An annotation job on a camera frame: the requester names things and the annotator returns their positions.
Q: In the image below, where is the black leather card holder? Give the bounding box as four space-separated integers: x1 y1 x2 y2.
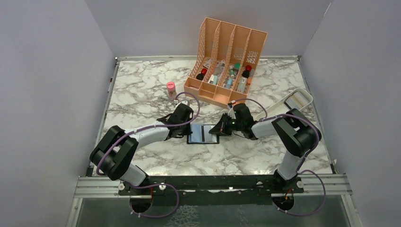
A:
187 124 219 144

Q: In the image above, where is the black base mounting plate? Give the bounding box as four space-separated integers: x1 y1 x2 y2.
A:
118 175 304 206

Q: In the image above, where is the white plastic tray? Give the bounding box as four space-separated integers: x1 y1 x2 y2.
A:
266 88 313 117

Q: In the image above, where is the teal cap tube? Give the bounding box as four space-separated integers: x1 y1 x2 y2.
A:
228 63 240 79

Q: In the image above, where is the peach desk organizer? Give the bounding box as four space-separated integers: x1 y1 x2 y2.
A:
184 17 268 108

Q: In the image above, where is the pink cartoon bottle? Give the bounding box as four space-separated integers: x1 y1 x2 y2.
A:
166 81 177 101

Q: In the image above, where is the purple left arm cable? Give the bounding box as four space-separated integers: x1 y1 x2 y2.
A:
96 91 201 219

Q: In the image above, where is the aluminium table frame rail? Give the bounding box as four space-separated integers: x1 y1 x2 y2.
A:
67 172 361 227

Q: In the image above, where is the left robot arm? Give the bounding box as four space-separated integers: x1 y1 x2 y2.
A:
89 103 193 194

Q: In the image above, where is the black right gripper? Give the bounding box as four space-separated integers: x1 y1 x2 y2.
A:
209 113 244 136

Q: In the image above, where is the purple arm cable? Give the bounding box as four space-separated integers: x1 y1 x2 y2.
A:
228 98 327 218
96 91 201 219

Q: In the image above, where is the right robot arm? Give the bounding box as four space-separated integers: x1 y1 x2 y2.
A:
209 103 322 192

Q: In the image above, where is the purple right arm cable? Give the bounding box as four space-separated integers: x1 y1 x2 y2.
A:
228 98 327 218

